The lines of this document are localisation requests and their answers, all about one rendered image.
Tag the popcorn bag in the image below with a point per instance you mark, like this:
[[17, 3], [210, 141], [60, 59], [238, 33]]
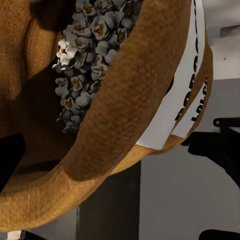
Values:
[[143, 94]]

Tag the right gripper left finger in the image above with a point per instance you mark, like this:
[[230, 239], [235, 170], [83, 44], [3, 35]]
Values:
[[12, 149]]

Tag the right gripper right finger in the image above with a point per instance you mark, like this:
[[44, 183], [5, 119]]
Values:
[[232, 149]]

